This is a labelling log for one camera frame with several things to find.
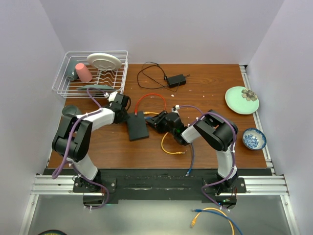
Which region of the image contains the black network switch box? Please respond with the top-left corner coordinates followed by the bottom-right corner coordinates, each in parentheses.
top-left (127, 111), bottom-right (149, 141)

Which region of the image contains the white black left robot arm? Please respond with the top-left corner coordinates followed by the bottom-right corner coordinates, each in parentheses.
top-left (52, 92), bottom-right (132, 192)

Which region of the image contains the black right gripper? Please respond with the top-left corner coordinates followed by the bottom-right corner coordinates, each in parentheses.
top-left (145, 111), bottom-right (176, 136)

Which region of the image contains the blue white patterned bowl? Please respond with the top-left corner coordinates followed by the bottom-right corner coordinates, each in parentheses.
top-left (242, 128), bottom-right (267, 150)

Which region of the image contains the dark green cup in rack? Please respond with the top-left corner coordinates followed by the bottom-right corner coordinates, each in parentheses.
top-left (65, 60), bottom-right (79, 81)

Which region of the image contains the black power adapter brick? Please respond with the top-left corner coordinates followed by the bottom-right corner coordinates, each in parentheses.
top-left (166, 74), bottom-right (186, 88)

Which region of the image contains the pink plastic cup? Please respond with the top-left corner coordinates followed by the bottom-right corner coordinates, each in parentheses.
top-left (75, 63), bottom-right (92, 83)

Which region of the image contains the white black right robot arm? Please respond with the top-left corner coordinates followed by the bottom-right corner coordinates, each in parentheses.
top-left (146, 109), bottom-right (238, 192)

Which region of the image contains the red ethernet cable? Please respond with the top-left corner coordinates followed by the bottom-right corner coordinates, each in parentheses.
top-left (134, 93), bottom-right (167, 117)

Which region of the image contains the spare blue ethernet cable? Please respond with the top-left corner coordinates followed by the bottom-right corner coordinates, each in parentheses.
top-left (190, 208), bottom-right (244, 235)

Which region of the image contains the white wire dish rack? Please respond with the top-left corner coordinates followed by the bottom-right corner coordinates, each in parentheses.
top-left (52, 50), bottom-right (128, 98)

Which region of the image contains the mint green flower plate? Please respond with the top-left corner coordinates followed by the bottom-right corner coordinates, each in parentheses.
top-left (224, 86), bottom-right (259, 115)

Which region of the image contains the grey ceramic mug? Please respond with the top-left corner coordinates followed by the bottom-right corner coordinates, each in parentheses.
top-left (62, 105), bottom-right (82, 116)

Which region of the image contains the white plate in rack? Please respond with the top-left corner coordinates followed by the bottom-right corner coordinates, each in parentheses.
top-left (87, 53), bottom-right (122, 70)

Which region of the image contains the dark round object bottom edge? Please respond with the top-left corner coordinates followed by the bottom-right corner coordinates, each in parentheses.
top-left (38, 230), bottom-right (67, 235)

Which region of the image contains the black mains plug cable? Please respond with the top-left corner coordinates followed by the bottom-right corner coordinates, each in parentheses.
top-left (136, 62), bottom-right (169, 90)

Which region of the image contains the spare yellow ethernet cable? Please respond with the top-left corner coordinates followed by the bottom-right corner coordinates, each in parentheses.
top-left (190, 207), bottom-right (236, 235)

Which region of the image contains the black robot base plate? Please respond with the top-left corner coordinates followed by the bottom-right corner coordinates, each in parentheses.
top-left (72, 168), bottom-right (246, 205)

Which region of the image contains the grey green plate in rack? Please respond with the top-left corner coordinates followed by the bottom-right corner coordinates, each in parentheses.
top-left (77, 85), bottom-right (115, 92)

